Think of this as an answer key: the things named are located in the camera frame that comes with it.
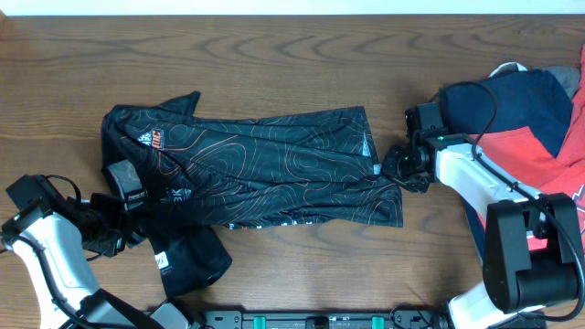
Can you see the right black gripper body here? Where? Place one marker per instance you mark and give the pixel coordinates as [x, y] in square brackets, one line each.
[401, 168]

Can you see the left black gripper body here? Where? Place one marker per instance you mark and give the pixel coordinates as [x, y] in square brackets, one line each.
[105, 224]

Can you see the black orange patterned jersey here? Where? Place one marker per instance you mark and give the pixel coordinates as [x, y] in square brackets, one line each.
[182, 176]

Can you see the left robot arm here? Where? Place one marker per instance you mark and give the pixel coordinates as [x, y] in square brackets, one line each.
[68, 293]

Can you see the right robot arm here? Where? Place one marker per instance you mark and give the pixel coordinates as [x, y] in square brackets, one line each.
[533, 263]

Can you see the navy and red shirt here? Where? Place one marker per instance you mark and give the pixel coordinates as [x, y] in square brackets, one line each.
[521, 116]

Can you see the red printed shirt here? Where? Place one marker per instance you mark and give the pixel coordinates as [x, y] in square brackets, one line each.
[571, 155]

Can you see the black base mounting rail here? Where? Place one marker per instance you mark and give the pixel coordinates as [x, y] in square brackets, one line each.
[398, 319]

